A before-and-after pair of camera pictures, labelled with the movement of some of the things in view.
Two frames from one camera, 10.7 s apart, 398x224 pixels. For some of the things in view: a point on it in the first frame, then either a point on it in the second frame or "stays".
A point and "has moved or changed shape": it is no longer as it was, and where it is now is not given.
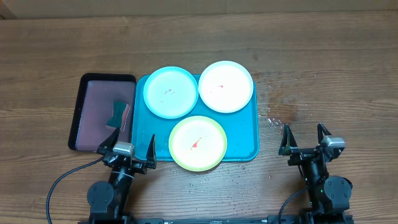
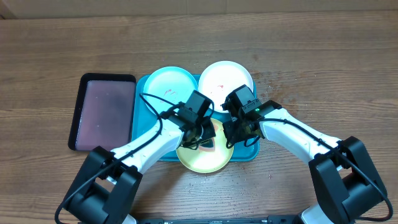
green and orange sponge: [120, 111] → [209, 146]
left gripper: [149, 158] → [210, 133]
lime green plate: [198, 143] has moved or changed shape
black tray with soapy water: [104, 103] stays
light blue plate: [170, 92] stays
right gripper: [303, 153] → [231, 129]
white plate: [226, 86] stays
